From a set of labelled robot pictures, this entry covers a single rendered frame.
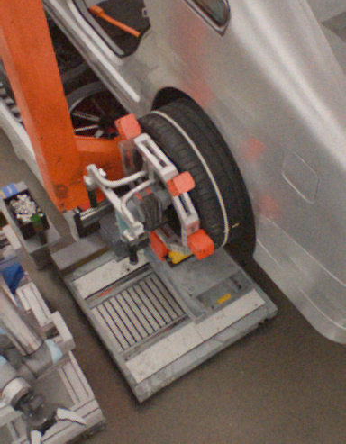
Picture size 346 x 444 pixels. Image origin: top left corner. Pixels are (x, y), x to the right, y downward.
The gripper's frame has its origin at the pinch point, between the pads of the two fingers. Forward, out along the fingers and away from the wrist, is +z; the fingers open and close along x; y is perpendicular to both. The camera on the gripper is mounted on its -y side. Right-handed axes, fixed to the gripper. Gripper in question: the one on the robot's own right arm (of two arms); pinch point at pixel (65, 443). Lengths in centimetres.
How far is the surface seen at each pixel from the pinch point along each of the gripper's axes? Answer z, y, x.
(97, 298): -83, 107, -83
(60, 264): -111, 102, -81
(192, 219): -39, 14, -95
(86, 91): -166, 56, -149
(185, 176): -46, -5, -96
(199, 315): -35, 94, -107
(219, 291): -38, 93, -125
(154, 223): -48, 14, -83
